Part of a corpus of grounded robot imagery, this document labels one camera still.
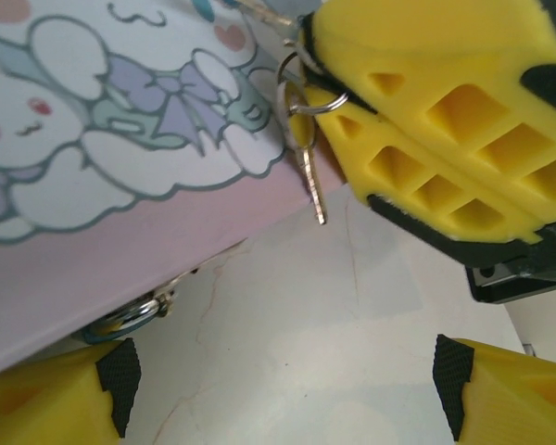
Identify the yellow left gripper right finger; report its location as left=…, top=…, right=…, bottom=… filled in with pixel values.
left=433, top=333, right=556, bottom=445

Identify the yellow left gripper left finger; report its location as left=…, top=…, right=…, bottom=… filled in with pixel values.
left=0, top=337, right=144, bottom=445

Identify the silver key ring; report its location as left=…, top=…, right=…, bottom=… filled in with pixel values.
left=276, top=49, right=352, bottom=116

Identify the metal box hasp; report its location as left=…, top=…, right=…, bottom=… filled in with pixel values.
left=152, top=266, right=201, bottom=320

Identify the pink cartoon print box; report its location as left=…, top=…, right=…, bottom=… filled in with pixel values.
left=0, top=0, right=353, bottom=387

